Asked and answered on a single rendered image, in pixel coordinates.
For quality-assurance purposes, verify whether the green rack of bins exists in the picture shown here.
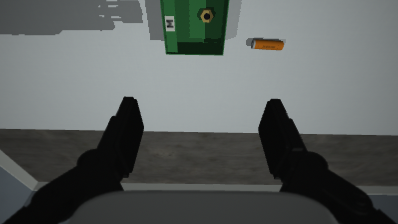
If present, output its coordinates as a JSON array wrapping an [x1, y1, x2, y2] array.
[[160, 0, 229, 56]]

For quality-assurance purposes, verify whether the orange aa battery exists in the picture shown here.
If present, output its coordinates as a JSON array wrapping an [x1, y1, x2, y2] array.
[[251, 39, 284, 50]]

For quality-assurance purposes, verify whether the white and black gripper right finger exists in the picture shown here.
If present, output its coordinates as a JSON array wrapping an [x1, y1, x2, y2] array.
[[258, 99, 397, 224]]

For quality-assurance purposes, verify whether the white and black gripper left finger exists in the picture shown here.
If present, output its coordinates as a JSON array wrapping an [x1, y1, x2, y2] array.
[[2, 97, 144, 224]]

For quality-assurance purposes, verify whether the brass hex nut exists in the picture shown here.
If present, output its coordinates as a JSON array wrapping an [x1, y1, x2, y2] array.
[[200, 9, 213, 23]]

